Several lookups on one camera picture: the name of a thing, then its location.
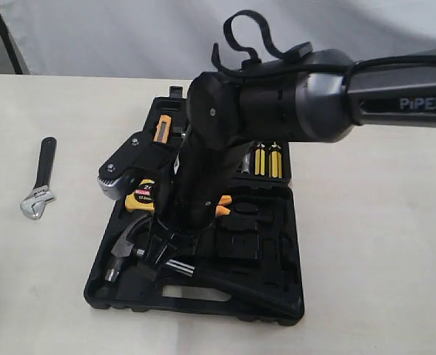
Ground orange utility knife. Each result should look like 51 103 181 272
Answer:
153 115 172 143

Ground black plastic tool case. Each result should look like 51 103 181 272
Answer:
84 87 304 326

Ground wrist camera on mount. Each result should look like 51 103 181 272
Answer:
98 131 177 200

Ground yellow tape measure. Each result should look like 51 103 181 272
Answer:
124 179 155 213

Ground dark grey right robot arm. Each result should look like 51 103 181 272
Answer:
138 50 436 279

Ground adjustable wrench black handle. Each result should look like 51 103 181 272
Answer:
20 137 57 220

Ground orange handled pliers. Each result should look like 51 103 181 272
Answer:
215 195 232 217

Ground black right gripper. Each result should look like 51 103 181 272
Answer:
138 136 246 281

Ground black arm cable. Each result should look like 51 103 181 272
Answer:
209 10 436 126

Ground clear voltage tester screwdriver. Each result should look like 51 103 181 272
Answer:
241 148 252 175

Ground yellow black screwdriver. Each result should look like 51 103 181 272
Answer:
269 142 283 178
254 141 266 176

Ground black stand pole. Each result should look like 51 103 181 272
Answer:
0 13 24 75

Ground yellow black screwdriver left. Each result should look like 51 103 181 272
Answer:
254 141 266 176

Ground claw hammer black grip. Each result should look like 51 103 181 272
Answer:
104 214 303 317

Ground yellow black screwdriver right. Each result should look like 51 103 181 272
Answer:
269 142 283 178

